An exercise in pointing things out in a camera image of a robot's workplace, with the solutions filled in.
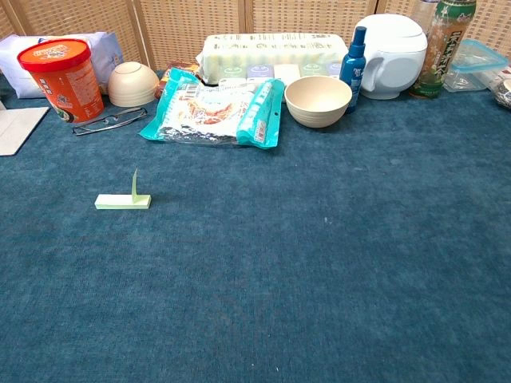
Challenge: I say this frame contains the single green sticky note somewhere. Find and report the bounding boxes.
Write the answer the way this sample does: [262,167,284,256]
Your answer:
[131,168,142,205]

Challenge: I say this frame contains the green sticky note pad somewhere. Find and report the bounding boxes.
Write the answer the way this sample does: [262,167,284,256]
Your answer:
[94,193,153,211]

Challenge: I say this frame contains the blue table cloth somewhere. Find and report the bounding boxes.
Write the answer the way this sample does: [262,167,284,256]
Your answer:
[0,69,511,383]

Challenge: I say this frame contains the teal frozen food bag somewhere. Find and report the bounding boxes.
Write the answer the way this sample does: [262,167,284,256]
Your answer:
[138,67,286,151]

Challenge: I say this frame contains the open beige bowl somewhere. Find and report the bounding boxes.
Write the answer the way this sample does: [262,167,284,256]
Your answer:
[283,75,354,129]

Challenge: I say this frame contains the green pocket tissue packet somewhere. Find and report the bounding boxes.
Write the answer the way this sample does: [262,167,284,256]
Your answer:
[218,63,246,81]
[300,62,330,79]

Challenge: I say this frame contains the white toilet roll pack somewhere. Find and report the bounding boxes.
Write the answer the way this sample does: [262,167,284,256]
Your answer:
[197,32,350,85]

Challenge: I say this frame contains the brown cookie snack bag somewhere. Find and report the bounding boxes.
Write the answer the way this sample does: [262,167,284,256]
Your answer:
[154,60,201,100]

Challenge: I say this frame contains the blue spray bottle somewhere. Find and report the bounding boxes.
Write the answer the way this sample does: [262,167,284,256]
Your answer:
[339,26,367,115]

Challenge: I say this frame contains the upturned beige bowl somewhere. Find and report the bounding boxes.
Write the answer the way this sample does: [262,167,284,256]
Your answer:
[107,61,160,108]

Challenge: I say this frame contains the black eyeglasses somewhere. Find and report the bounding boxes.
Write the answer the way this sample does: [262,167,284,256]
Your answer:
[71,106,149,137]

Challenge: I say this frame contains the rattan folding screen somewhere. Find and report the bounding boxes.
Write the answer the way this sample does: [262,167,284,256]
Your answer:
[0,0,511,73]

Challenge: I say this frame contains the white lidded pot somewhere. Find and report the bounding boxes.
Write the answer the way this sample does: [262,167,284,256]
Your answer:
[353,14,429,101]

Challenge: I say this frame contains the orange instant noodle cup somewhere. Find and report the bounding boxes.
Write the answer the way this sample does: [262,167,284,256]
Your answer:
[17,38,105,124]

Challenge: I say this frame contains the green tea bottle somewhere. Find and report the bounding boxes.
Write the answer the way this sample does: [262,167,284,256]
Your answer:
[408,0,477,100]

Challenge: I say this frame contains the clear container teal lid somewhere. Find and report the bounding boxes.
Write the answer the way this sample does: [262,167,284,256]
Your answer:
[442,38,510,94]

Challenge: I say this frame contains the small glass bowl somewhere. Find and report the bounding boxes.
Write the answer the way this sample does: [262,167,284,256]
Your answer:
[491,77,511,110]

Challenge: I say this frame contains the white tissue paper pack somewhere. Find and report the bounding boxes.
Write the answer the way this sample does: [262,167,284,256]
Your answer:
[0,31,125,100]

